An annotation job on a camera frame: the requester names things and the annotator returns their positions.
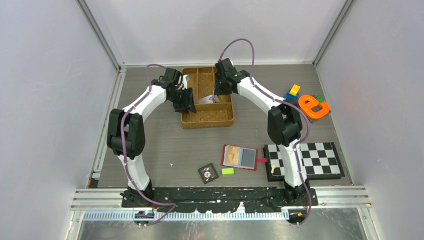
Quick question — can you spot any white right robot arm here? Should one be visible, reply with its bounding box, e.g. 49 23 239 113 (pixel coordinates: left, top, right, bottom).
214 58 312 205

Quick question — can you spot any gold orange credit card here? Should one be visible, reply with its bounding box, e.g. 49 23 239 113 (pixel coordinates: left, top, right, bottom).
224 145 241 166

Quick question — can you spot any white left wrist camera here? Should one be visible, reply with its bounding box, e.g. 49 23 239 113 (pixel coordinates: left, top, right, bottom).
181 74 190 90

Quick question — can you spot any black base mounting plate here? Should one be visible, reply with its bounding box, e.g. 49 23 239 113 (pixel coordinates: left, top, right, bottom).
120 186 318 214

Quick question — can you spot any woven wicker divided tray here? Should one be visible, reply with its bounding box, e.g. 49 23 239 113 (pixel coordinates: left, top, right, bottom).
181 66 235 129

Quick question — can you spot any wooden chess piece lower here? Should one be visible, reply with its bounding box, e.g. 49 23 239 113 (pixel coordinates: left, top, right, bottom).
270 165 276 175

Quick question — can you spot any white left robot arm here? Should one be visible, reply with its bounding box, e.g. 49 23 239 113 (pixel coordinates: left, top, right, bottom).
106 67 197 207

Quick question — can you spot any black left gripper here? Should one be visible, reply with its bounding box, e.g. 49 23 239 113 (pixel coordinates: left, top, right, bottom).
168 87 196 115

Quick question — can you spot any black white chessboard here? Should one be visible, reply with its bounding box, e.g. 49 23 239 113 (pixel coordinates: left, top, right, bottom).
262 142 345 182

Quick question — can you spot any poker chip in black case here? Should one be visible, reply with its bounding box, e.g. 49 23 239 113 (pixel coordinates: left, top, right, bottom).
197 163 219 184

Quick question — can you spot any green rectangular block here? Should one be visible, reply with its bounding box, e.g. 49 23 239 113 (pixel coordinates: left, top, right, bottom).
221 167 235 176

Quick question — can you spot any blue toy brick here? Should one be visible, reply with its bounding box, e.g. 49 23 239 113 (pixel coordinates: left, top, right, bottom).
284 92 300 101

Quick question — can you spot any yellow toy brick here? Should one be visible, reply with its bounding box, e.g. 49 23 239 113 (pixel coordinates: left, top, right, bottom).
288 84 301 97

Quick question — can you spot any red leather card holder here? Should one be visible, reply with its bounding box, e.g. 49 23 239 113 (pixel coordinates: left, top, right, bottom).
220 144 267 171

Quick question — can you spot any green toy brick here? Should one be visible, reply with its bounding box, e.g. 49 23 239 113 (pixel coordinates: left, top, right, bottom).
315 96 325 103

